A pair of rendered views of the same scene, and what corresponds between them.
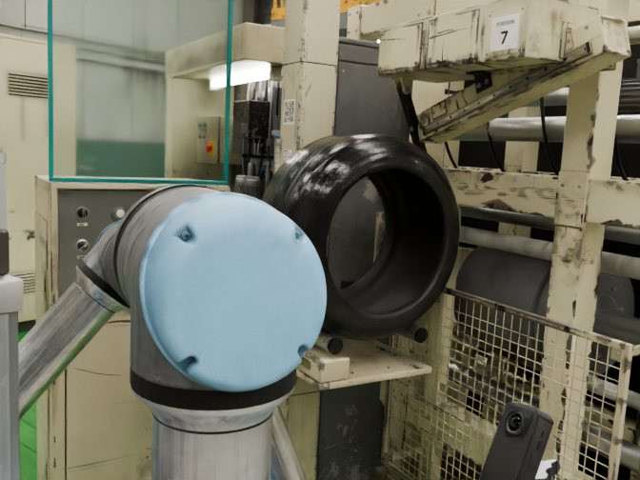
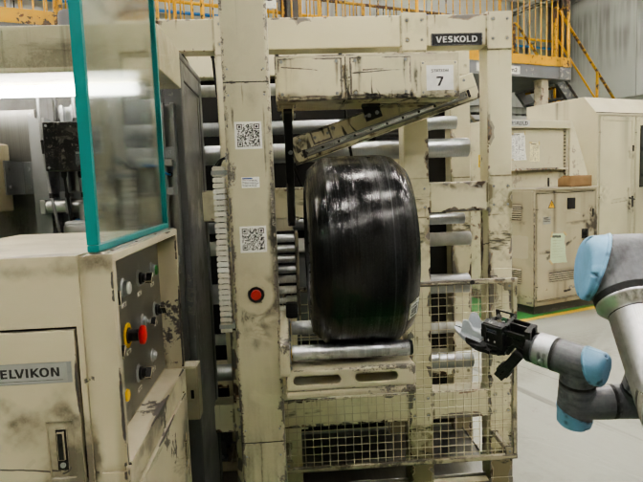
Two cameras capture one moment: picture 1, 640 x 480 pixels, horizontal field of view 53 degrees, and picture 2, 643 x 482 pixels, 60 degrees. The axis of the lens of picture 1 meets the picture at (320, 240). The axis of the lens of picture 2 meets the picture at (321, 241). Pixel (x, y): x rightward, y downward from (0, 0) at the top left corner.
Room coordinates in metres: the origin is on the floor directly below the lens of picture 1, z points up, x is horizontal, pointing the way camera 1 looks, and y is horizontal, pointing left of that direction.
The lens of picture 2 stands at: (1.13, 1.44, 1.37)
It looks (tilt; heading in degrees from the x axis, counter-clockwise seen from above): 6 degrees down; 297
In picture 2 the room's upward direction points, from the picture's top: 2 degrees counter-clockwise
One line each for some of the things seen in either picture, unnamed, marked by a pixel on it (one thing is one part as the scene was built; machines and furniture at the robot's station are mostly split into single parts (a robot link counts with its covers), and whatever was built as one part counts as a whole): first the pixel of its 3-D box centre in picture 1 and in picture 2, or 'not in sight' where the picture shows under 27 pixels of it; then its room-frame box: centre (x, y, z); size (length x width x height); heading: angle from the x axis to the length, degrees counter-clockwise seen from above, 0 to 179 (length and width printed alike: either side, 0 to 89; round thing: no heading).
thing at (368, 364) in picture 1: (343, 357); (344, 369); (1.83, -0.09, 0.80); 0.37 x 0.36 x 0.02; 120
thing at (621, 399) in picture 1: (478, 416); (398, 375); (1.80, -0.49, 0.65); 0.90 x 0.02 x 0.70; 30
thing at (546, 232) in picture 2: not in sight; (545, 247); (1.65, -4.88, 0.62); 0.91 x 0.58 x 1.25; 52
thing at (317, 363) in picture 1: (302, 350); (349, 372); (1.76, 0.03, 0.83); 0.36 x 0.09 x 0.06; 30
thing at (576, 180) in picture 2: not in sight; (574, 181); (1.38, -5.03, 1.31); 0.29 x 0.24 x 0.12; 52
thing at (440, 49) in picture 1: (474, 46); (364, 83); (1.87, -0.41, 1.71); 0.61 x 0.25 x 0.15; 30
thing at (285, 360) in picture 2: not in sight; (285, 339); (1.99, 0.00, 0.90); 0.40 x 0.03 x 0.10; 120
